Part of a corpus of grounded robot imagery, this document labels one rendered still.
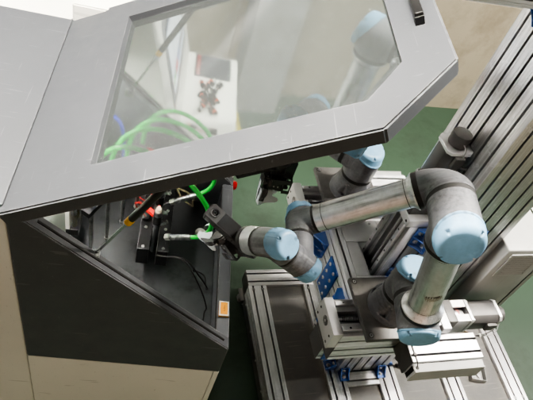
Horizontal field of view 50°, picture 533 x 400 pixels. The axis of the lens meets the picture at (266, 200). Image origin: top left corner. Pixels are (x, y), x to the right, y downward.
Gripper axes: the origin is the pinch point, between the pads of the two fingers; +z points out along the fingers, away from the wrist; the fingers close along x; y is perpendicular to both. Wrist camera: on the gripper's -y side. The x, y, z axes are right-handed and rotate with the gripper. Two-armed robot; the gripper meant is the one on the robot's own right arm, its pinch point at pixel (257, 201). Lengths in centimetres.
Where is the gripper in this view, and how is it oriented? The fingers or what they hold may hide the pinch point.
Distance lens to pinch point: 170.8
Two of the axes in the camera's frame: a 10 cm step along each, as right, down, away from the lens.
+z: -2.4, 6.4, 7.3
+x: -0.2, -7.6, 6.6
